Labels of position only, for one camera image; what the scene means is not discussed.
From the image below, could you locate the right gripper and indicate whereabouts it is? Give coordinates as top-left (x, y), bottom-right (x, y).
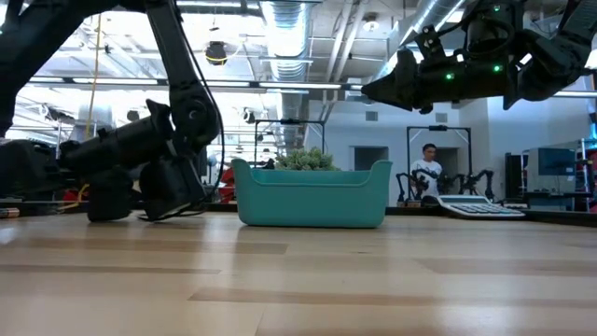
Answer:
top-left (361, 49), bottom-right (515, 116)

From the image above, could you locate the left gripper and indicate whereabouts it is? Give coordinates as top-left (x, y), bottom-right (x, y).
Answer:
top-left (0, 110), bottom-right (172, 223)

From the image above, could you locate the person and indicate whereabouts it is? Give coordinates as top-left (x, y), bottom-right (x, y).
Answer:
top-left (410, 143), bottom-right (444, 197)

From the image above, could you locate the green plant in white pot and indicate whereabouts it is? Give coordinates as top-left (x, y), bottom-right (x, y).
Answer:
top-left (274, 147), bottom-right (341, 172)

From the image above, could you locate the grey desk calculator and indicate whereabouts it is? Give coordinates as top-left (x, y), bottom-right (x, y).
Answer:
top-left (436, 193), bottom-right (527, 219)

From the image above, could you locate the teal plastic bin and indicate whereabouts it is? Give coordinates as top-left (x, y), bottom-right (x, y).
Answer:
top-left (231, 157), bottom-right (395, 230)

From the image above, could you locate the black cabinet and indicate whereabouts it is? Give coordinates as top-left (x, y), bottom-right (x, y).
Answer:
top-left (504, 151), bottom-right (529, 198)

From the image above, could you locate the grey background monitor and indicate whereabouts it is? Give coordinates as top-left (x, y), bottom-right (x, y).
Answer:
top-left (535, 147), bottom-right (578, 177)

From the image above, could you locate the black ceiling dome device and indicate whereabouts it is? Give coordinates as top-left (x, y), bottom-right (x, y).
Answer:
top-left (204, 40), bottom-right (229, 65)

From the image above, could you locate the black background gantry frame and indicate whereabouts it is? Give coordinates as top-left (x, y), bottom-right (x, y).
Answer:
top-left (254, 119), bottom-right (326, 164)
top-left (405, 124), bottom-right (473, 197)

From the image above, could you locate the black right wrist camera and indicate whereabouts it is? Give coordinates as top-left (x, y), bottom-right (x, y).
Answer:
top-left (413, 23), bottom-right (444, 63)

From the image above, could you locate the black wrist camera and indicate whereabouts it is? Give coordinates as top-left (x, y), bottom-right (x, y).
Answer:
top-left (138, 156), bottom-right (207, 221)
top-left (413, 23), bottom-right (444, 63)

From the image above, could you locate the yellow hanging cable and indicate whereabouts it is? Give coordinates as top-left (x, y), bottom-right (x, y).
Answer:
top-left (58, 12), bottom-right (104, 211)

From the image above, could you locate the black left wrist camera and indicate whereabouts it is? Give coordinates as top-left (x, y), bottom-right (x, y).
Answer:
top-left (138, 156), bottom-right (207, 221)

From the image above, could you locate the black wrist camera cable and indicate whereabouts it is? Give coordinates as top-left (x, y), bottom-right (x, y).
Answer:
top-left (137, 13), bottom-right (227, 223)

